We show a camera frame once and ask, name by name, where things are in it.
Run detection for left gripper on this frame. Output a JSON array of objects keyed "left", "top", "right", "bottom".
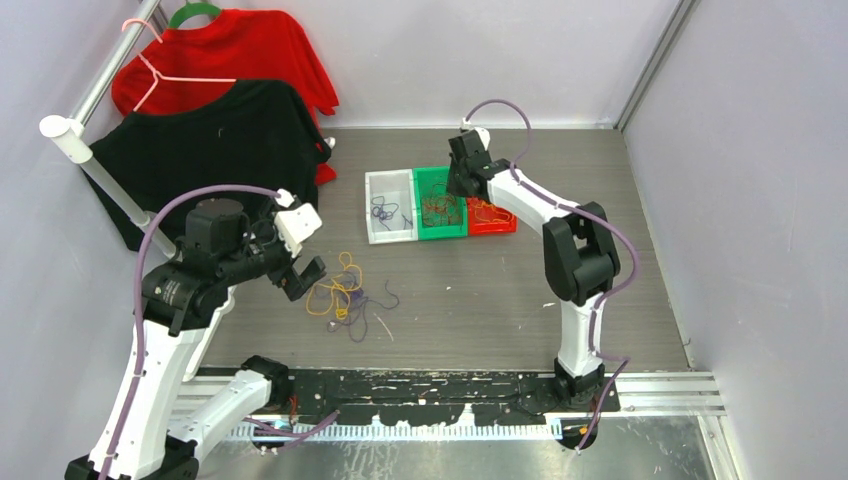
[{"left": 219, "top": 196, "right": 326, "bottom": 298}]

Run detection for orange cable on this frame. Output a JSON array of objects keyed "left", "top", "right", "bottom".
[{"left": 471, "top": 198, "right": 515, "bottom": 227}]

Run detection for coloured cable bundle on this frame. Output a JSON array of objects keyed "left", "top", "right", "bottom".
[{"left": 304, "top": 250, "right": 401, "bottom": 344}]

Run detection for red cable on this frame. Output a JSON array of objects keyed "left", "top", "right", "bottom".
[{"left": 419, "top": 182, "right": 465, "bottom": 230}]

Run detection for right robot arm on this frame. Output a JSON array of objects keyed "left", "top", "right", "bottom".
[{"left": 448, "top": 127, "right": 621, "bottom": 411}]

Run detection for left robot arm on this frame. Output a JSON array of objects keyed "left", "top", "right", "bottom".
[{"left": 65, "top": 199, "right": 325, "bottom": 479}]

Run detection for red plastic bin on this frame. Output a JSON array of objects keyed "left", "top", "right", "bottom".
[{"left": 466, "top": 197, "right": 517, "bottom": 236}]

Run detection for green plastic bin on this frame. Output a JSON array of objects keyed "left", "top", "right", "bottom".
[{"left": 413, "top": 166, "right": 468, "bottom": 241}]

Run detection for white plastic bin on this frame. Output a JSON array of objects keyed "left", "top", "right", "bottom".
[{"left": 364, "top": 169, "right": 419, "bottom": 245}]

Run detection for black t-shirt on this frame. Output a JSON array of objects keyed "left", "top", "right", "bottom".
[{"left": 90, "top": 80, "right": 331, "bottom": 212}]

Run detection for red t-shirt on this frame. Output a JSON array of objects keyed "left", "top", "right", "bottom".
[{"left": 111, "top": 9, "right": 340, "bottom": 185}]

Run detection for pink hanger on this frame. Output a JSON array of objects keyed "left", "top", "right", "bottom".
[{"left": 121, "top": 18, "right": 236, "bottom": 112}]

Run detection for white clothes rack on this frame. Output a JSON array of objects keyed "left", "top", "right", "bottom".
[{"left": 38, "top": 0, "right": 236, "bottom": 384}]

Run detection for green hanger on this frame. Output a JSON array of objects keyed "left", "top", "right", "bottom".
[{"left": 167, "top": 1, "right": 222, "bottom": 29}]

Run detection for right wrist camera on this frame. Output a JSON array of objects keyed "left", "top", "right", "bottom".
[{"left": 472, "top": 127, "right": 491, "bottom": 150}]

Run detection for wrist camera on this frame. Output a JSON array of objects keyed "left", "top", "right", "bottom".
[
  {"left": 472, "top": 127, "right": 491, "bottom": 150},
  {"left": 273, "top": 203, "right": 323, "bottom": 259}
]

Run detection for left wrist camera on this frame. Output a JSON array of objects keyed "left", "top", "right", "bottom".
[{"left": 273, "top": 203, "right": 323, "bottom": 259}]

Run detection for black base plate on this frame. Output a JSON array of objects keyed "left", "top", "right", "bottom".
[{"left": 258, "top": 369, "right": 598, "bottom": 427}]

